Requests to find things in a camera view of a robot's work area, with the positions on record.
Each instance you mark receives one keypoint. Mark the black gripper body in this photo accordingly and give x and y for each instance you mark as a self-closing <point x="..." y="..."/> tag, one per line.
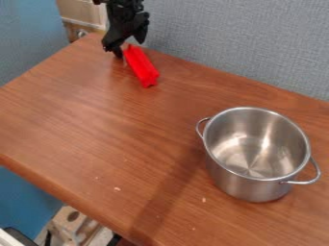
<point x="124" y="13"/>

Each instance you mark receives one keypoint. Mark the wooden frame under table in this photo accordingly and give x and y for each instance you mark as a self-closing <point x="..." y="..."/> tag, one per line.
<point x="72" y="229"/>

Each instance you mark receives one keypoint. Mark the black and white object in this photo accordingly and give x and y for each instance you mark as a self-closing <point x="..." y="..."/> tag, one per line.
<point x="12" y="237"/>

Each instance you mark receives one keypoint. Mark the wooden post with bolt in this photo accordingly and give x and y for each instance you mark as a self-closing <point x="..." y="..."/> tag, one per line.
<point x="81" y="17"/>

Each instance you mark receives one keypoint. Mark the stainless steel pot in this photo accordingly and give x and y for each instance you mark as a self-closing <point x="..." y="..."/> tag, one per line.
<point x="257" y="151"/>

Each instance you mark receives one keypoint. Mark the red plastic block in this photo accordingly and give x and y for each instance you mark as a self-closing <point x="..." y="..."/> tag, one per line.
<point x="140" y="65"/>

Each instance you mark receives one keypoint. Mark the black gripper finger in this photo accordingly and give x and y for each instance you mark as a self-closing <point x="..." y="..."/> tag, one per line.
<point x="114" y="47"/>
<point x="140" y="32"/>

